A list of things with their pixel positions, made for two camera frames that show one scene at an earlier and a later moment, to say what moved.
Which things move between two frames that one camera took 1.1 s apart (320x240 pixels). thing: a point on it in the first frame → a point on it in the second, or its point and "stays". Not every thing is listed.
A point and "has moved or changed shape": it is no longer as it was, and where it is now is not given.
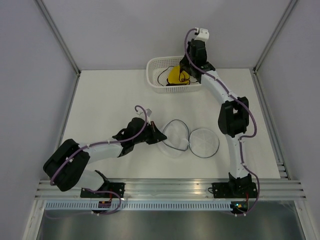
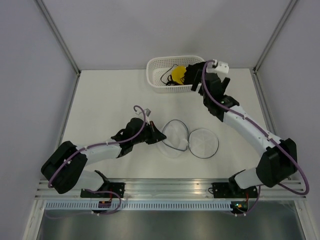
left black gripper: x=155 y=138 stays
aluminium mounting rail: x=176 y=190 stays
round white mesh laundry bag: x=202 y=142 stays
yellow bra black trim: x=175 y=78 has moved or changed shape
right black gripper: x=185 y=57 → x=222 y=87
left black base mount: x=118 y=188 stays
